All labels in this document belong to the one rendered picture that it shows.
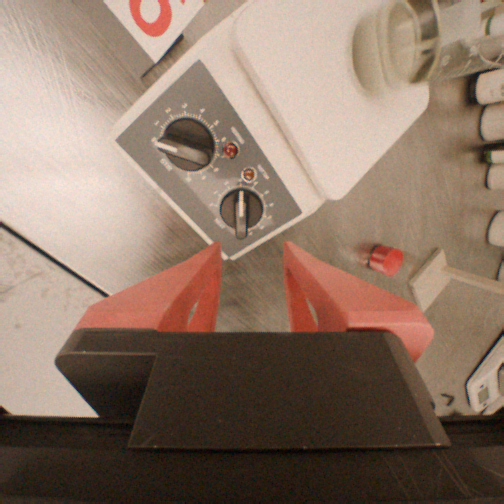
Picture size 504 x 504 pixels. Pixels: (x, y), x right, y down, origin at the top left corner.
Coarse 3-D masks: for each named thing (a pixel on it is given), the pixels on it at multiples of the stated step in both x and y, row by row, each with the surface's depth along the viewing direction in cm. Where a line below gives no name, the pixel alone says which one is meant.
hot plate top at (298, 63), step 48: (288, 0) 13; (336, 0) 14; (240, 48) 12; (288, 48) 13; (336, 48) 14; (288, 96) 14; (336, 96) 15; (336, 144) 16; (384, 144) 18; (336, 192) 17
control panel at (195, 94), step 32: (192, 64) 14; (160, 96) 14; (192, 96) 14; (224, 96) 15; (128, 128) 15; (160, 128) 15; (224, 128) 16; (160, 160) 17; (224, 160) 17; (256, 160) 17; (192, 192) 18; (224, 192) 18; (256, 192) 18; (288, 192) 18; (224, 224) 20; (256, 224) 20
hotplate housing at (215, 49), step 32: (224, 32) 13; (224, 64) 14; (256, 96) 15; (256, 128) 16; (128, 160) 17; (288, 160) 17; (160, 192) 18; (192, 224) 20; (288, 224) 20; (224, 256) 22
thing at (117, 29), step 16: (80, 0) 15; (96, 0) 15; (112, 0) 15; (96, 16) 16; (112, 16) 16; (192, 16) 16; (112, 32) 16; (128, 32) 17; (176, 32) 16; (128, 48) 17; (144, 48) 17; (128, 64) 17; (144, 64) 17
